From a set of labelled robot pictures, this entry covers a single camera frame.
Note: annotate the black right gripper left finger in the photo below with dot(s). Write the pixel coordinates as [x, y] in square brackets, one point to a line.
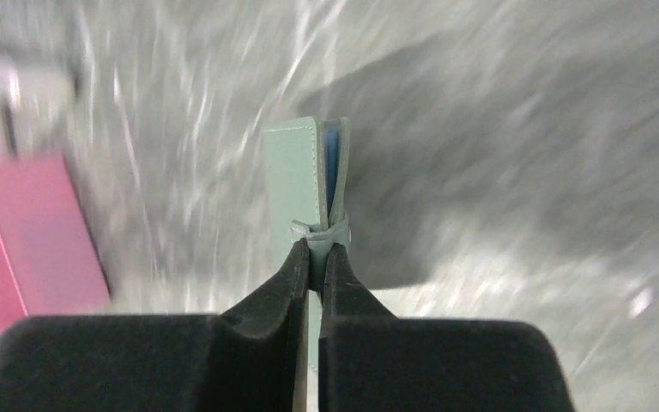
[251, 357]

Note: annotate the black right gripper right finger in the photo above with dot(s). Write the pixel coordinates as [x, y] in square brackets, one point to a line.
[372, 360]

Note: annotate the mint green card holder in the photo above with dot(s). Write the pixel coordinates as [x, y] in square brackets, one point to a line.
[306, 163]

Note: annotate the pink card box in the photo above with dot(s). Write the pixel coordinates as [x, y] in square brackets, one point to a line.
[48, 264]

